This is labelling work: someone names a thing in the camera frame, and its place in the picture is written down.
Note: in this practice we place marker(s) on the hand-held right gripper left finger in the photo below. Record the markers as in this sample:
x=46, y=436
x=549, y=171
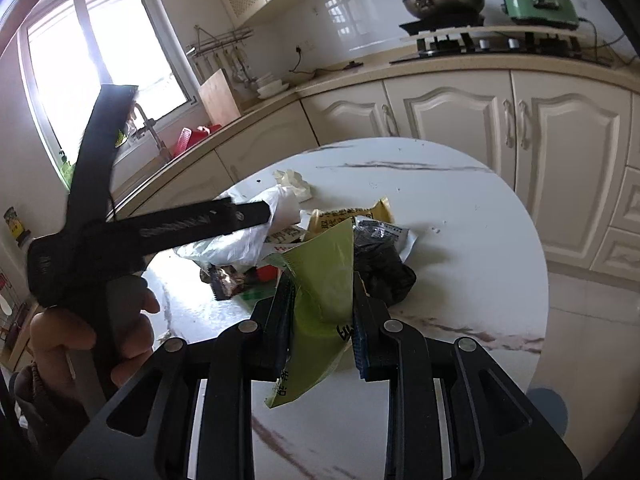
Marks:
x=280, y=325

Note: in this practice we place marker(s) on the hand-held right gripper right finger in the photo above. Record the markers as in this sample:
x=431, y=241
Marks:
x=359, y=352

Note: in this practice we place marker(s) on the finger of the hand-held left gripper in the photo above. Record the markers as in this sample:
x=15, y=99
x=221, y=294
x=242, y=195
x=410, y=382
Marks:
x=97, y=160
x=200, y=222

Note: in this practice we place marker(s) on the white plastic bag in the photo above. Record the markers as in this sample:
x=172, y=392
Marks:
x=235, y=245

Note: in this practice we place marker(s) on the green snack wrapper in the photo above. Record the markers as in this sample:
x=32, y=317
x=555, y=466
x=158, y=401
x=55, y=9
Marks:
x=320, y=280

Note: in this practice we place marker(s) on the dark brown snack wrapper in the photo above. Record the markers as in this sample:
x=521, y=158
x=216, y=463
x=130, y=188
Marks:
x=225, y=282

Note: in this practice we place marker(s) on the person's left forearm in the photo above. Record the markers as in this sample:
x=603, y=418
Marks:
x=35, y=425

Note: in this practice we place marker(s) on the person's left hand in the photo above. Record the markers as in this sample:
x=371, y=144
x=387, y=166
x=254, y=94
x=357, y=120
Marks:
x=55, y=340

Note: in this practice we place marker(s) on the metal kitchen faucet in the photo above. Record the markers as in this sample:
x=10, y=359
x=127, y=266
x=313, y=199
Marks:
x=150, y=130

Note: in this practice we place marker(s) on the black plastic bag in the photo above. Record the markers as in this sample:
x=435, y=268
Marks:
x=385, y=275

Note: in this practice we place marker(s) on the white and red wrapper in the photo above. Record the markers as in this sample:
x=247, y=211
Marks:
x=285, y=242

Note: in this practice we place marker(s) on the red plastic basket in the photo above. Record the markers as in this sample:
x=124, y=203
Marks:
x=195, y=140

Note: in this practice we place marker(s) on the crumpled cream tissue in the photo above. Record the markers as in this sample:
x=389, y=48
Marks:
x=292, y=185

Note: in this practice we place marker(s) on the kitchen window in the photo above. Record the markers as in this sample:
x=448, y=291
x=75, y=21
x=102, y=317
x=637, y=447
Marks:
x=100, y=60

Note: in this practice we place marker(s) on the wooden cutting board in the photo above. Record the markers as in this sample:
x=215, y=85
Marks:
x=219, y=97

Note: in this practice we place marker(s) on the yellow snack wrapper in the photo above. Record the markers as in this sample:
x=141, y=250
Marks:
x=345, y=212

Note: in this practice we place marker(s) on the stack of white bowls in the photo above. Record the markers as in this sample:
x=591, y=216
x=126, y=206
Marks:
x=272, y=85

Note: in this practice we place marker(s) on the metal utensil rack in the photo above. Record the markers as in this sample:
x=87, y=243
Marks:
x=220, y=42

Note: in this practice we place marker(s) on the grey round stool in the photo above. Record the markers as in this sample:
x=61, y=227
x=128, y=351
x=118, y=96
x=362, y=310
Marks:
x=547, y=407

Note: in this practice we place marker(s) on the cream lower kitchen cabinets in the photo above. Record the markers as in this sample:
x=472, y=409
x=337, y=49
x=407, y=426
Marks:
x=550, y=150

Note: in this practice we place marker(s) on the black induction cooker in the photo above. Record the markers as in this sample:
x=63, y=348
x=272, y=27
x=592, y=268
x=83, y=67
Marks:
x=440, y=22

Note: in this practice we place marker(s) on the black gas stove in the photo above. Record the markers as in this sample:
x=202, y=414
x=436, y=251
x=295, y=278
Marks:
x=500, y=47

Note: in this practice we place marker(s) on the green electric cooking pot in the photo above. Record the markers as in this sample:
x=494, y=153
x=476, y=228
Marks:
x=540, y=5

